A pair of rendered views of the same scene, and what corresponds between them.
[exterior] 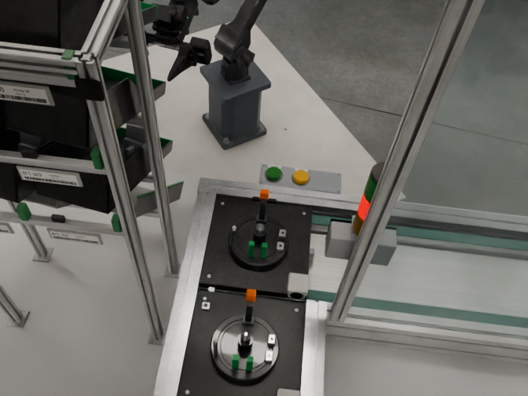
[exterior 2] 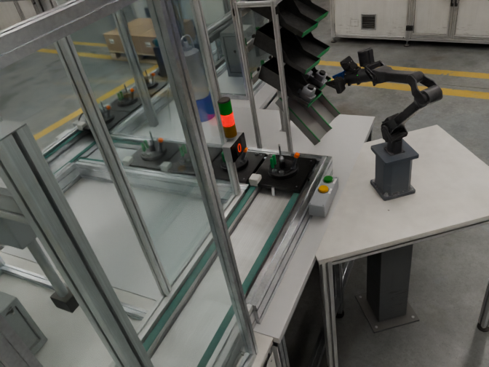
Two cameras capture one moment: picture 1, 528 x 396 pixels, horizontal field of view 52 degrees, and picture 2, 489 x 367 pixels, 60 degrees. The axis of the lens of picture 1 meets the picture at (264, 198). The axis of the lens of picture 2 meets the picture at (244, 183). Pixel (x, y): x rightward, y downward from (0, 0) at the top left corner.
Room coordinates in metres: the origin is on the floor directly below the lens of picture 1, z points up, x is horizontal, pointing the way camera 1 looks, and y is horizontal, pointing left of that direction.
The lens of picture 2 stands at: (1.31, -1.47, 2.10)
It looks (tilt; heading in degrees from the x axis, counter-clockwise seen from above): 36 degrees down; 120
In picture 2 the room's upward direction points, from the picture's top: 11 degrees counter-clockwise
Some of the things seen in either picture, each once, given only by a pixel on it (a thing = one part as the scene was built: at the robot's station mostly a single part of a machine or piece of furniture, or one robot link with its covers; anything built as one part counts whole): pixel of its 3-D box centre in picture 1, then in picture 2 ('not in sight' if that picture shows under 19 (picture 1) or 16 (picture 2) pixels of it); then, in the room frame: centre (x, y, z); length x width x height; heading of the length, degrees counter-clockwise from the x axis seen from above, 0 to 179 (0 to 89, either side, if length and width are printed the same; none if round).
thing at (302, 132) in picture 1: (219, 135); (386, 184); (1.10, 0.15, 0.84); 0.90 x 0.70 x 0.03; 35
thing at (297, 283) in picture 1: (297, 286); (255, 180); (0.56, -0.09, 0.97); 0.05 x 0.05 x 0.04; 88
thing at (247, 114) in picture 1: (234, 101); (393, 169); (1.13, 0.11, 0.96); 0.15 x 0.15 x 0.20; 35
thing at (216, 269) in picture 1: (258, 245); (283, 172); (0.66, 0.00, 0.96); 0.24 x 0.24 x 0.02; 88
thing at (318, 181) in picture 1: (299, 185); (324, 195); (0.87, -0.09, 0.93); 0.21 x 0.07 x 0.06; 88
